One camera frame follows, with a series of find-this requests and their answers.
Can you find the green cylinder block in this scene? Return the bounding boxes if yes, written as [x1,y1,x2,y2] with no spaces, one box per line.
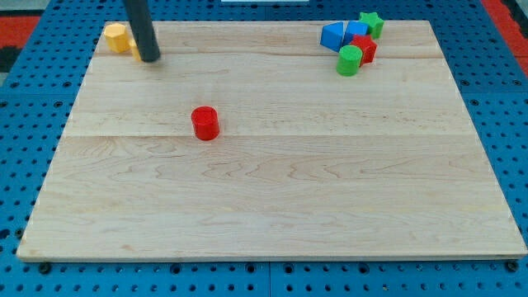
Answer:
[336,45,363,77]

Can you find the yellow heart block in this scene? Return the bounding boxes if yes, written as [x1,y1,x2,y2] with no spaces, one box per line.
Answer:
[128,39,142,62]

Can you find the blue triangle block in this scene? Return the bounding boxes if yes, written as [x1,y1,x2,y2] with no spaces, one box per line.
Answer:
[320,21,344,52]

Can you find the green star block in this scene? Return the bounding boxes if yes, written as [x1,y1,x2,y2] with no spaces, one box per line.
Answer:
[359,12,384,40]

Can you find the wooden board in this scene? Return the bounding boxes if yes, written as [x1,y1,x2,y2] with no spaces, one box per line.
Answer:
[17,21,527,262]

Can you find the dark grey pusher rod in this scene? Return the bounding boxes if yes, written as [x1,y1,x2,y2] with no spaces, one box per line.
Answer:
[123,0,161,63]

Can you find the red cylinder block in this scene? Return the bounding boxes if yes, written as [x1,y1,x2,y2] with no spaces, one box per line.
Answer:
[191,106,219,141]

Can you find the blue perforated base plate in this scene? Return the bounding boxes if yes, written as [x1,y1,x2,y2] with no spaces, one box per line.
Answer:
[1,0,527,296]

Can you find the red star block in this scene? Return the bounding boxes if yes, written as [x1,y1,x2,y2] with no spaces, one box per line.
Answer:
[349,35,378,66]

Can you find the yellow hexagon block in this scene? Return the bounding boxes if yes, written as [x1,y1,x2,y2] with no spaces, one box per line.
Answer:
[103,23,130,53]

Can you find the blue cube block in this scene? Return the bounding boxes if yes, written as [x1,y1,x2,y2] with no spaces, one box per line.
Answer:
[342,21,368,46]

